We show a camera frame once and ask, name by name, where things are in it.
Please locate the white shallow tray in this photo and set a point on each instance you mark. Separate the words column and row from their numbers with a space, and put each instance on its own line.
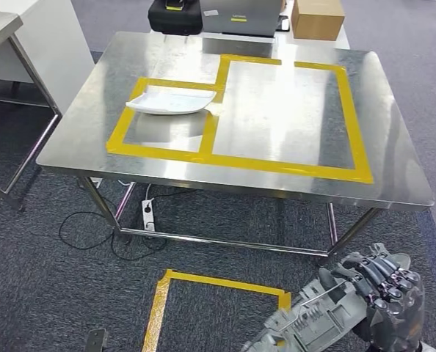
column 170, row 103

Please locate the white desk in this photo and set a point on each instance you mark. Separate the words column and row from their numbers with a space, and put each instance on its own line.
column 64, row 58

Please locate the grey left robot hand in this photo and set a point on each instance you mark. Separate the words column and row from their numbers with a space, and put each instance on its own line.
column 97, row 341

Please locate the grey plastic wheel cover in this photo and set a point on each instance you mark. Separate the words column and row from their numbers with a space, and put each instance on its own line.
column 313, row 320

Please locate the stainless steel workbench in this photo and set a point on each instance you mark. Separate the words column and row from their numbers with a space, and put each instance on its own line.
column 276, row 121

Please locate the grey case with yellow label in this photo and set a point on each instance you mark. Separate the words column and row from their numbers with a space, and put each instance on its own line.
column 240, row 17

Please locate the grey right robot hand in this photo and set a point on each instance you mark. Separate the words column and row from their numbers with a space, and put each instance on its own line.
column 398, row 311

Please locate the yellow floor tape marking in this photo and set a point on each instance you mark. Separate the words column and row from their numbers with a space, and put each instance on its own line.
column 222, row 285

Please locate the yellow tape on workbench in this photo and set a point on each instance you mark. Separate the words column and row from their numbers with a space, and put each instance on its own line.
column 240, row 163

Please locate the brown cardboard box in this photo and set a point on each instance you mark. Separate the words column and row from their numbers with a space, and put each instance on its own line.
column 317, row 22

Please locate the white power strip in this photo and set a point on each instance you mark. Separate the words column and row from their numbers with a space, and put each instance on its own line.
column 148, row 216

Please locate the white table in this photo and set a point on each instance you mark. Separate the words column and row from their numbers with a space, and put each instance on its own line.
column 313, row 44

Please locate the black carry case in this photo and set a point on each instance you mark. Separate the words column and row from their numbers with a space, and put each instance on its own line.
column 173, row 19

